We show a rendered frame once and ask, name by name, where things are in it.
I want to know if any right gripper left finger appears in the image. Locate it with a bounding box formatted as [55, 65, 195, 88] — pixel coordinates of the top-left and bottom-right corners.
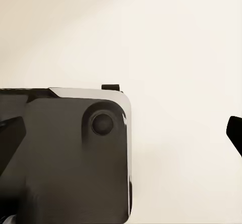
[0, 116, 26, 177]

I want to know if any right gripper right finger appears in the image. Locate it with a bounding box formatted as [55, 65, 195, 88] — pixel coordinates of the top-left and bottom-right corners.
[226, 116, 242, 156]

